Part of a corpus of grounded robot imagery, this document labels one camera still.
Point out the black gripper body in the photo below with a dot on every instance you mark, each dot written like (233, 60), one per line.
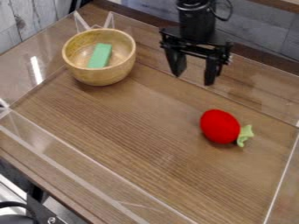
(193, 37)

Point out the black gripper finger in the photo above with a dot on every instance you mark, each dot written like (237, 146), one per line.
(177, 61)
(211, 70)

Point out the green rectangular stick block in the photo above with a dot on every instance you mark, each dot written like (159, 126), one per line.
(101, 56)

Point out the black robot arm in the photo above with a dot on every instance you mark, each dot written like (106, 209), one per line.
(194, 2)

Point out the light wooden bowl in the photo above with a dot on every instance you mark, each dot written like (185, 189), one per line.
(79, 47)

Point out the red plush strawberry toy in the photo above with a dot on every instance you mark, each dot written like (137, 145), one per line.
(222, 129)

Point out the clear acrylic tray wall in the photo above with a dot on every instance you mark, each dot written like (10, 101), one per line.
(119, 151)

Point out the black metal bracket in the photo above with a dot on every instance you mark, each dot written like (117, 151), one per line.
(42, 213)

